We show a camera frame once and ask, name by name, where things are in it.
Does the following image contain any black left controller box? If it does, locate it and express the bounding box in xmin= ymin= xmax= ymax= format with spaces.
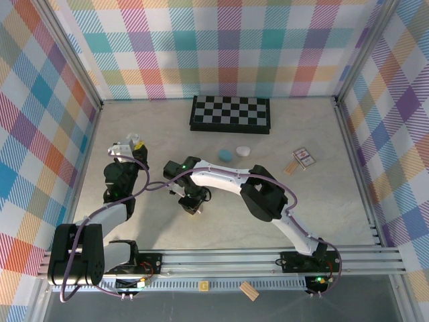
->
xmin=115 ymin=277 xmax=151 ymax=292

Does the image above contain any black controller box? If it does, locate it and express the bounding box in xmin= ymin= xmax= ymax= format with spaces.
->
xmin=304 ymin=274 xmax=328 ymax=293
xmin=115 ymin=277 xmax=151 ymax=292

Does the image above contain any plain wooden block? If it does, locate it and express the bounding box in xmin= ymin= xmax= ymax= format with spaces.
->
xmin=239 ymin=281 xmax=261 ymax=301

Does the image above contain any black folding chessboard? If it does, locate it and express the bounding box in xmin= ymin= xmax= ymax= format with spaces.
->
xmin=189 ymin=95 xmax=271 ymax=136

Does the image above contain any black right controller box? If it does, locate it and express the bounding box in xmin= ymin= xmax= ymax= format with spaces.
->
xmin=304 ymin=274 xmax=328 ymax=293

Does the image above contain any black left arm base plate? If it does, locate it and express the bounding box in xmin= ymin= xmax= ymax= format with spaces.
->
xmin=101 ymin=252 xmax=164 ymax=278

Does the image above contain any aluminium frame post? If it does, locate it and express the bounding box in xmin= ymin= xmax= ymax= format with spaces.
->
xmin=35 ymin=0 xmax=105 ymax=111
xmin=333 ymin=0 xmax=403 ymax=107

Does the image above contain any slotted grey cable duct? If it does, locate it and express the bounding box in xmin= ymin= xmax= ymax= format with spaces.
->
xmin=52 ymin=279 xmax=310 ymax=293

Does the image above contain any printed playing card box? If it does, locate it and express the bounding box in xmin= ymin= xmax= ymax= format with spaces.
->
xmin=292 ymin=146 xmax=318 ymax=172

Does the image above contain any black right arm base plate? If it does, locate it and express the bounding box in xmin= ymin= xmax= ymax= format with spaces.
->
xmin=279 ymin=250 xmax=336 ymax=274

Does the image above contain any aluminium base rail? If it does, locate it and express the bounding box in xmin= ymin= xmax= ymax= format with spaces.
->
xmin=36 ymin=247 xmax=403 ymax=280

